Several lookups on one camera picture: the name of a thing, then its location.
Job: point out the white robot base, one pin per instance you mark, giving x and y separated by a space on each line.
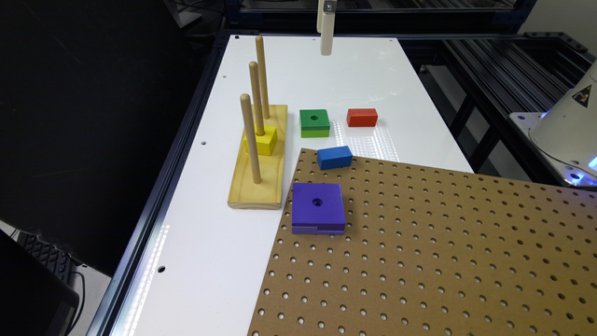
565 135

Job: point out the blue rectangular block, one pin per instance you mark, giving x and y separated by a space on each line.
334 157

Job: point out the yellow block on peg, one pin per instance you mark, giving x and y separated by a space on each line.
266 143

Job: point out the black keyboard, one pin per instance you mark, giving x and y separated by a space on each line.
58 262

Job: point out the rear wooden peg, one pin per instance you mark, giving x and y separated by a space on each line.
262 75

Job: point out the brown pegboard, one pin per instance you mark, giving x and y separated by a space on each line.
428 251

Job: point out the black monitor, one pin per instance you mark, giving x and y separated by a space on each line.
34 301

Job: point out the purple square block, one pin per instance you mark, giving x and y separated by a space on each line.
317 208

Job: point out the red rectangular block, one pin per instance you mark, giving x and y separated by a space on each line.
362 117

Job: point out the middle wooden peg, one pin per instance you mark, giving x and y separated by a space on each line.
257 105

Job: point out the front wooden peg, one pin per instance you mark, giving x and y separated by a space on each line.
250 135

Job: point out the green square block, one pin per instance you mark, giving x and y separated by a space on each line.
314 123

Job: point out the black aluminium frame rack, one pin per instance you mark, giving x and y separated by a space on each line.
503 74

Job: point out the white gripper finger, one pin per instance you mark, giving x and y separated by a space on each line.
318 18
327 10

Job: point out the wooden peg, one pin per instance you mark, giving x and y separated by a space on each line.
262 75
257 105
250 135

